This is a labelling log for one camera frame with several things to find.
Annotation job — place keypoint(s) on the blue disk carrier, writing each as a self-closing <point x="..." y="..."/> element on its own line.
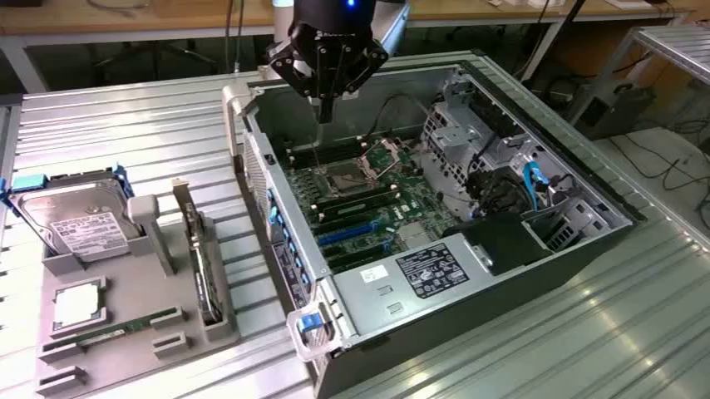
<point x="122" y="178"/>

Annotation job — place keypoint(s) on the black RAM slot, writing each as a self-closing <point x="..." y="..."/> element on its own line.
<point x="333" y="216"/>
<point x="327" y="156"/>
<point x="327" y="152"/>
<point x="355" y="200"/>
<point x="355" y="196"/>
<point x="327" y="149"/>
<point x="355" y="204"/>
<point x="327" y="160"/>

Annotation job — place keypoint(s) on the silver chipset heat sink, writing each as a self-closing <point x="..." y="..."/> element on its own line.
<point x="415" y="237"/>

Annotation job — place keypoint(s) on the silver CPU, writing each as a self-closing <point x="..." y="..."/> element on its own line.
<point x="78" y="305"/>

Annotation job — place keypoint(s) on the long black expansion slot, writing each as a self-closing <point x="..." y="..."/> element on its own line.
<point x="355" y="250"/>
<point x="366" y="261"/>

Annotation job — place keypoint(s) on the grey parts rack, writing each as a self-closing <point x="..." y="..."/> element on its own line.
<point x="111" y="374"/>

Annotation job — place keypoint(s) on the silver hard disk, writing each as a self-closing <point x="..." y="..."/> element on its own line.
<point x="83" y="224"/>

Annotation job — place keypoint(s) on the graphics card with metal bracket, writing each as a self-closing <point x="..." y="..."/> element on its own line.
<point x="194" y="232"/>

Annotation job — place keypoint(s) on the blue case latch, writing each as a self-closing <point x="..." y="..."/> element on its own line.
<point x="310" y="324"/>

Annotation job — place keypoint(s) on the blue expansion slot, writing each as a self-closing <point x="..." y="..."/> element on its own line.
<point x="343" y="234"/>

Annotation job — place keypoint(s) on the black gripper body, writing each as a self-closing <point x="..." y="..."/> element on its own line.
<point x="333" y="25"/>

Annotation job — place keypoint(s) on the CPU socket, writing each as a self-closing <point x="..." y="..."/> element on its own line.
<point x="346" y="180"/>

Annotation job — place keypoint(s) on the silver power supply unit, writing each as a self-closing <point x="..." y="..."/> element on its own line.
<point x="389" y="291"/>

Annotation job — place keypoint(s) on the black air shroud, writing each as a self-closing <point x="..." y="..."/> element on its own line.
<point x="494" y="245"/>

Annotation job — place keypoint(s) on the open black PC case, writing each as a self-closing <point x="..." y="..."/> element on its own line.
<point x="443" y="332"/>

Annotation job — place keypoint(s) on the metal slat side table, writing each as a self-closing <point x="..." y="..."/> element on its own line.
<point x="677" y="50"/>

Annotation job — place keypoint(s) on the black box on floor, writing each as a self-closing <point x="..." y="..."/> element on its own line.
<point x="610" y="108"/>

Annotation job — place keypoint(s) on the green RAM stick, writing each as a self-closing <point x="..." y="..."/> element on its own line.
<point x="349" y="210"/>
<point x="111" y="330"/>

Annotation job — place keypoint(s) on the metal socket cover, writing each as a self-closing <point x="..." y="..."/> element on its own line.
<point x="383" y="154"/>

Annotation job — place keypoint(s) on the grey disk bay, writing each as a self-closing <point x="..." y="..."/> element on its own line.
<point x="566" y="224"/>

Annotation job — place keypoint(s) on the blue card retention clip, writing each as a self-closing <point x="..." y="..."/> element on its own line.
<point x="294" y="250"/>
<point x="287" y="235"/>
<point x="305" y="277"/>
<point x="274" y="218"/>
<point x="299" y="264"/>

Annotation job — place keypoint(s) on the silver disk bay cage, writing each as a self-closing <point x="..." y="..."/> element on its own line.
<point x="455" y="145"/>

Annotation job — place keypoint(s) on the green motherboard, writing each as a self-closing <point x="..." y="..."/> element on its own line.
<point x="410" y="199"/>

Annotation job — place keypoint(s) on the wooden desk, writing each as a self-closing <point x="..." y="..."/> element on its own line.
<point x="166" y="16"/>

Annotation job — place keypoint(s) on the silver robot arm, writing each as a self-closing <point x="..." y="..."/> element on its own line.
<point x="395" y="25"/>

